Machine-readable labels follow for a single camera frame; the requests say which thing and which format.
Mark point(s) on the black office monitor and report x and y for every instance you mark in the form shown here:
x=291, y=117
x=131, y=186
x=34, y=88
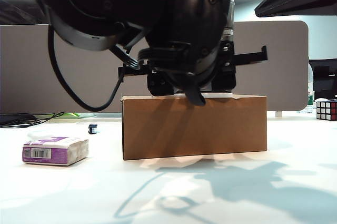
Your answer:
x=325, y=81

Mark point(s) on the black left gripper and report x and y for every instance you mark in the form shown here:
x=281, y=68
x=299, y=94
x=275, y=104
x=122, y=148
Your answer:
x=250, y=56

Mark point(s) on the white partition foot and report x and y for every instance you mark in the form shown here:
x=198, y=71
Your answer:
x=278, y=114

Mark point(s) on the clear bottle green cap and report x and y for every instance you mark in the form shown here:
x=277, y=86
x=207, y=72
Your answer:
x=310, y=100

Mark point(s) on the small black blue clip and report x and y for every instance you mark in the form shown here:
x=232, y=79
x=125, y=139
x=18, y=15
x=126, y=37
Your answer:
x=92, y=129

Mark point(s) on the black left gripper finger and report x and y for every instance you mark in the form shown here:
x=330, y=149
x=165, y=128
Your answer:
x=160, y=85

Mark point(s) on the white earbuds case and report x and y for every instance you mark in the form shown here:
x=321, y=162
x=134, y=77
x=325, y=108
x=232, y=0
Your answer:
x=37, y=134

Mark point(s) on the brown cardboard box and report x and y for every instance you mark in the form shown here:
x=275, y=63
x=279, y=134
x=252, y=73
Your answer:
x=194, y=129

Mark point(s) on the black Rubik's cube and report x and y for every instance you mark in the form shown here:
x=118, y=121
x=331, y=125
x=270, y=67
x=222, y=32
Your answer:
x=326, y=110

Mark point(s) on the white plastic drawer cabinet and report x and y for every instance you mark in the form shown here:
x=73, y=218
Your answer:
x=218, y=94

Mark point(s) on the purple white napkin pack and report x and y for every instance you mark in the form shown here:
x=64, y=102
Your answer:
x=52, y=153

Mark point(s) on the flat green object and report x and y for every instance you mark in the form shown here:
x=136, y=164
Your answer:
x=71, y=115

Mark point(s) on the grey-brown desk partition panel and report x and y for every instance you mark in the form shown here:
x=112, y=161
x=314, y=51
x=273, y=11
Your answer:
x=26, y=71

